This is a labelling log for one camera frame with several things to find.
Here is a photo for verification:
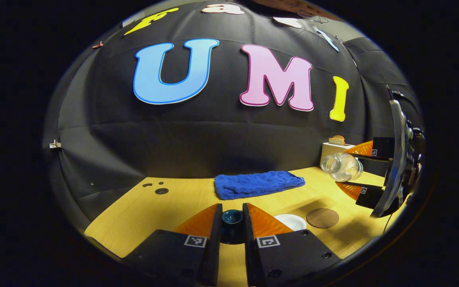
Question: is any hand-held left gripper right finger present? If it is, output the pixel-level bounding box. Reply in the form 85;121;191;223
242;203;341;287

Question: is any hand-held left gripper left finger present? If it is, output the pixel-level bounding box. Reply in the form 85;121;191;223
122;204;223;287

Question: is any teal teacup lid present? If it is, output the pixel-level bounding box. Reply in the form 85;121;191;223
220;209;246;244

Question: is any clear plastic water bottle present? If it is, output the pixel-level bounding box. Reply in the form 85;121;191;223
320;153;363;183

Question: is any round brown coaster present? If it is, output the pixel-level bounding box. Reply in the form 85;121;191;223
306;208;339;229

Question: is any white teacup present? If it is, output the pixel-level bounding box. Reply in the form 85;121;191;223
273;214;307;232

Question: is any white toaster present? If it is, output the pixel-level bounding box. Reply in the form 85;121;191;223
320;142;355;167

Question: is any blue towel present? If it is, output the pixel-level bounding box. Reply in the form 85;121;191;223
214;171;306;201

